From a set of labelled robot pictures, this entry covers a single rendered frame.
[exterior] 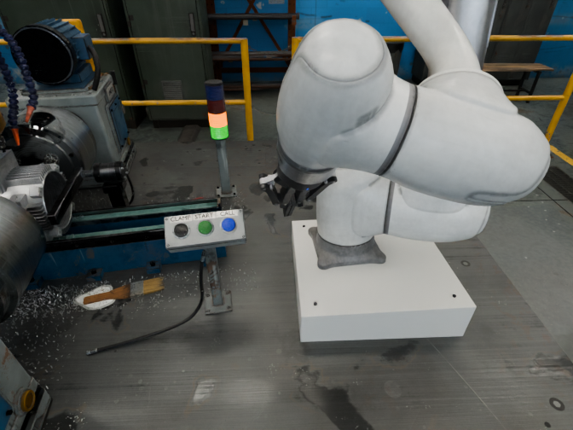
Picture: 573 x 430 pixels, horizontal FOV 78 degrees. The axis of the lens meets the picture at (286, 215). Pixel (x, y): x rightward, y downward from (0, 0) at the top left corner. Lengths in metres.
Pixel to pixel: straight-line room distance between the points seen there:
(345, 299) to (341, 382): 0.18
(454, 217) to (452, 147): 0.48
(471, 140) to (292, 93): 0.17
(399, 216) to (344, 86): 0.57
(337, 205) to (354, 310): 0.24
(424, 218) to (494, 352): 0.35
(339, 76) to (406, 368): 0.70
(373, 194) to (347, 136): 0.50
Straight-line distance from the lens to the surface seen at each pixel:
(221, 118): 1.24
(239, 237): 0.77
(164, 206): 1.15
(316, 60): 0.33
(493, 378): 0.95
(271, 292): 0.99
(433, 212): 0.84
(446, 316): 0.91
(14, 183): 1.09
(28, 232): 0.93
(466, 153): 0.38
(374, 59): 0.33
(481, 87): 0.43
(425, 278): 0.95
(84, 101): 1.45
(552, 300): 2.51
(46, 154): 1.25
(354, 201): 0.84
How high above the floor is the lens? 1.53
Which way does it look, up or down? 36 degrees down
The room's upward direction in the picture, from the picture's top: straight up
